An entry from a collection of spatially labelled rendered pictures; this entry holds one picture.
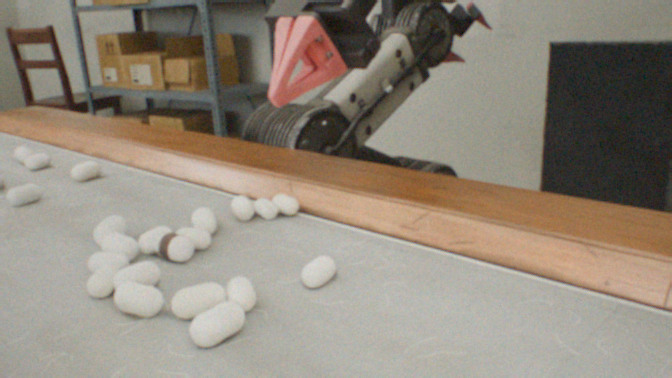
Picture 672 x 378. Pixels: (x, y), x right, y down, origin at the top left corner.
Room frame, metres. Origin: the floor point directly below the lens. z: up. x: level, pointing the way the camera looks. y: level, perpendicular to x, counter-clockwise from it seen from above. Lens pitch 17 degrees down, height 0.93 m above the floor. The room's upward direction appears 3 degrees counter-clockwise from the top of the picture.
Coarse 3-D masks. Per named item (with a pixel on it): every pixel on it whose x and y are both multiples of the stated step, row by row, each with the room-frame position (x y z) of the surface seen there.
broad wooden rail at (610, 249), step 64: (0, 128) 1.10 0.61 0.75; (64, 128) 0.96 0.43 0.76; (128, 128) 0.92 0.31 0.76; (256, 192) 0.60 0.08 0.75; (320, 192) 0.55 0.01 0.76; (384, 192) 0.52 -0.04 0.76; (448, 192) 0.51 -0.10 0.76; (512, 192) 0.50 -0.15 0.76; (512, 256) 0.40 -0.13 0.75; (576, 256) 0.38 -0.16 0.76; (640, 256) 0.36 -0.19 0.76
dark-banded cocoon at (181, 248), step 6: (162, 234) 0.46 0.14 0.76; (174, 240) 0.44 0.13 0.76; (180, 240) 0.44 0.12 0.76; (186, 240) 0.44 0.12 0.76; (156, 246) 0.45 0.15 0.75; (174, 246) 0.44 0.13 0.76; (180, 246) 0.44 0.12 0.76; (186, 246) 0.44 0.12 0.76; (192, 246) 0.45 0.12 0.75; (168, 252) 0.44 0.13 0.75; (174, 252) 0.44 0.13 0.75; (180, 252) 0.44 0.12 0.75; (186, 252) 0.44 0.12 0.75; (192, 252) 0.44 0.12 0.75; (174, 258) 0.44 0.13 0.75; (180, 258) 0.44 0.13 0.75; (186, 258) 0.44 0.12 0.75
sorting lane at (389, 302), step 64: (0, 192) 0.69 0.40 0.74; (64, 192) 0.67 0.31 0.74; (128, 192) 0.65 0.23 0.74; (192, 192) 0.64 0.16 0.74; (0, 256) 0.48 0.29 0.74; (64, 256) 0.47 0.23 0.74; (192, 256) 0.46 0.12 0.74; (256, 256) 0.45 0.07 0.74; (384, 256) 0.43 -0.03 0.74; (448, 256) 0.42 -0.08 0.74; (0, 320) 0.36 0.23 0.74; (64, 320) 0.36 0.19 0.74; (128, 320) 0.35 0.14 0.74; (192, 320) 0.35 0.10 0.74; (256, 320) 0.34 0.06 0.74; (320, 320) 0.34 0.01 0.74; (384, 320) 0.33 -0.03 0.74; (448, 320) 0.33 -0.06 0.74; (512, 320) 0.32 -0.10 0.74; (576, 320) 0.32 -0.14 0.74; (640, 320) 0.32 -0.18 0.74
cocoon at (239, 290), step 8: (232, 280) 0.37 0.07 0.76; (240, 280) 0.37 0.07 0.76; (248, 280) 0.37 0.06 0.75; (232, 288) 0.36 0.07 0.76; (240, 288) 0.36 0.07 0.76; (248, 288) 0.36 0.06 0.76; (232, 296) 0.35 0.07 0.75; (240, 296) 0.35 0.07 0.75; (248, 296) 0.35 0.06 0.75; (240, 304) 0.35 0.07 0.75; (248, 304) 0.35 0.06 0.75
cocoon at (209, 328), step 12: (204, 312) 0.32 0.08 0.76; (216, 312) 0.32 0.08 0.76; (228, 312) 0.32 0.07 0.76; (240, 312) 0.33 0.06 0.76; (192, 324) 0.31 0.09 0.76; (204, 324) 0.31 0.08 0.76; (216, 324) 0.31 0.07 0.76; (228, 324) 0.32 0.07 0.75; (240, 324) 0.32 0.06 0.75; (192, 336) 0.31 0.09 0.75; (204, 336) 0.31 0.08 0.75; (216, 336) 0.31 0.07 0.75
